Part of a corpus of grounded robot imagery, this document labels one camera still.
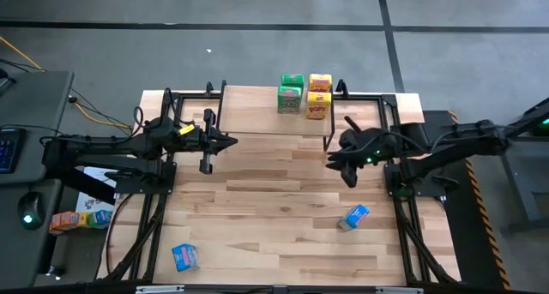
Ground yellow cable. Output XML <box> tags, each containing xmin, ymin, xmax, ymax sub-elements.
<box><xmin>0</xmin><ymin>35</ymin><xmax>132</xmax><ymax>130</ymax></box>

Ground black computer mouse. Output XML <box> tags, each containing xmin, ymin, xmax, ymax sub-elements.
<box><xmin>17</xmin><ymin>191</ymin><xmax>46</xmax><ymax>231</ymax></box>

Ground grey desk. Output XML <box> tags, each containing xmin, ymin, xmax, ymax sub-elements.
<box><xmin>0</xmin><ymin>69</ymin><xmax>75</xmax><ymax>287</ymax></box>

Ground silver metal bracket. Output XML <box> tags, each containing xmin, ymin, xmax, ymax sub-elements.
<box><xmin>135</xmin><ymin>285</ymin><xmax>185</xmax><ymax>294</ymax></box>
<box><xmin>375</xmin><ymin>286</ymin><xmax>425</xmax><ymax>294</ymax></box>

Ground green and blue box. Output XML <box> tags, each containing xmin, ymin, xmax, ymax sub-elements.
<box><xmin>87</xmin><ymin>208</ymin><xmax>114</xmax><ymax>229</ymax></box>

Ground black backlit keyboard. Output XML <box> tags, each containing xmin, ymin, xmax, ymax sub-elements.
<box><xmin>0</xmin><ymin>128</ymin><xmax>27</xmax><ymax>175</ymax></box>

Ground black platform with hazard stripe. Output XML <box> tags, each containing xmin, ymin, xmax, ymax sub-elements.
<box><xmin>422</xmin><ymin>109</ymin><xmax>512</xmax><ymax>291</ymax></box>

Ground blue Rice Krispies box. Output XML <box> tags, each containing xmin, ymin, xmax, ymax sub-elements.
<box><xmin>337</xmin><ymin>203</ymin><xmax>371</xmax><ymax>232</ymax></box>
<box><xmin>171</xmin><ymin>243</ymin><xmax>201</xmax><ymax>273</ymax></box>

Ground black neighbouring robot stand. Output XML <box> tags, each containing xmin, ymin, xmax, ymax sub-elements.
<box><xmin>496</xmin><ymin>96</ymin><xmax>549</xmax><ymax>236</ymax></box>

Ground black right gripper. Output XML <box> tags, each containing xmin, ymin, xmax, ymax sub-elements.
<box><xmin>325</xmin><ymin>115</ymin><xmax>390</xmax><ymax>189</ymax></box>

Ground white printed sheet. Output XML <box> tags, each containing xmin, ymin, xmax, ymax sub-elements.
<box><xmin>75</xmin><ymin>167</ymin><xmax>117</xmax><ymax>214</ymax></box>

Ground wooden shelf with black legs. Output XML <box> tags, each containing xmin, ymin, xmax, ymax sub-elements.
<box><xmin>215</xmin><ymin>79</ymin><xmax>336</xmax><ymax>153</ymax></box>

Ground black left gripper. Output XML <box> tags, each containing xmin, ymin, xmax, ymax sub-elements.
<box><xmin>178</xmin><ymin>108</ymin><xmax>239</xmax><ymax>175</ymax></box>

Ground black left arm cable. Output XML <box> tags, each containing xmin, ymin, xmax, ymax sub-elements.
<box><xmin>132</xmin><ymin>87</ymin><xmax>184</xmax><ymax>135</ymax></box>

